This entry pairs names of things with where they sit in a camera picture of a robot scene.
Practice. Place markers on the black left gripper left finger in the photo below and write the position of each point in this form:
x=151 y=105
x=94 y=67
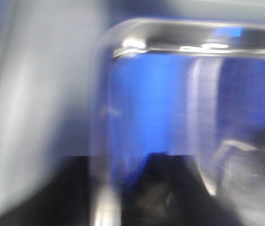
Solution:
x=64 y=201

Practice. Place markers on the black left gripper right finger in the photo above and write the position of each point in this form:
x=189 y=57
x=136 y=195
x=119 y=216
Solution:
x=168 y=191

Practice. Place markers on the silver metal tray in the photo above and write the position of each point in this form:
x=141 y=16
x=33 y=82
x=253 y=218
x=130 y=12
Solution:
x=181 y=88

